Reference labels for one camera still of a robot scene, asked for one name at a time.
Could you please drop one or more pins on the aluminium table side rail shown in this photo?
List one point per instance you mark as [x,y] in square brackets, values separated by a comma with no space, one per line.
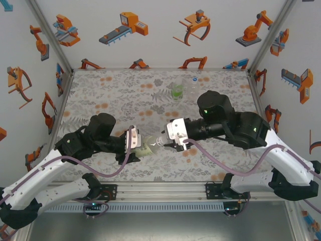
[255,95]
[59,113]

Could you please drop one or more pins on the aluminium table back rail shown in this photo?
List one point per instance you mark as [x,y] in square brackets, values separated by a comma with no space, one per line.
[160,69]

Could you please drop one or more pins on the blue printed bottle cap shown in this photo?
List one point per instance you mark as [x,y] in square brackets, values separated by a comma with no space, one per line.
[194,79]

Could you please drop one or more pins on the small controller circuit board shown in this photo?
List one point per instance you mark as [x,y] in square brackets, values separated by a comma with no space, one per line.
[230,208]
[92,204]

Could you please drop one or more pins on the large clear plastic bottle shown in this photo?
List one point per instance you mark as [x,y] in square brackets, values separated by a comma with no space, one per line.
[192,90]

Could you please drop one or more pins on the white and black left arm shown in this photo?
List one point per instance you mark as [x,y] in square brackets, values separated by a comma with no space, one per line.
[50,170]

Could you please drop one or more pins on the aluminium front table rail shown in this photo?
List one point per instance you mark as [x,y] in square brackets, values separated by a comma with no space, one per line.
[160,190]

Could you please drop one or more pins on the small green label bottle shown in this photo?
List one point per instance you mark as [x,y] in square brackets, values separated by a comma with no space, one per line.
[177,94]

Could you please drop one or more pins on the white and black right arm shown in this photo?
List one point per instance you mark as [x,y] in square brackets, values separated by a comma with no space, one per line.
[288,155]

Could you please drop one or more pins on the yellow label tea bottle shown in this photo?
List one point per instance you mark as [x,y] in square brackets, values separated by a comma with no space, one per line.
[148,148]

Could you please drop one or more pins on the opaque white bottle cap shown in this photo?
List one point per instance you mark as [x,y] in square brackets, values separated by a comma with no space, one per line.
[161,141]

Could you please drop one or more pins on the floral patterned tablecloth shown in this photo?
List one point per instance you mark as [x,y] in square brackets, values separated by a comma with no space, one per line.
[113,95]

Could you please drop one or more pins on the aluminium frame post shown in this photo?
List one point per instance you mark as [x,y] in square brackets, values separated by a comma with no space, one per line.
[270,37]
[51,37]

